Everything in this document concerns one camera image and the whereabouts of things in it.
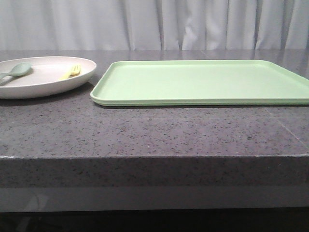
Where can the yellow plastic fork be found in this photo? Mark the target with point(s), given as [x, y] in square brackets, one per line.
[73, 71]

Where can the cream round plate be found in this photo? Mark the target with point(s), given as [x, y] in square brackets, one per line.
[44, 78]

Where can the light green rectangular tray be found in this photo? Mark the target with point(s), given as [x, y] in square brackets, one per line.
[199, 82]

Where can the pale green plastic spoon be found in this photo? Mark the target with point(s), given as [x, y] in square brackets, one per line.
[16, 72]

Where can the white pleated curtain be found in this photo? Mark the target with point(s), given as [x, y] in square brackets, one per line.
[153, 24]

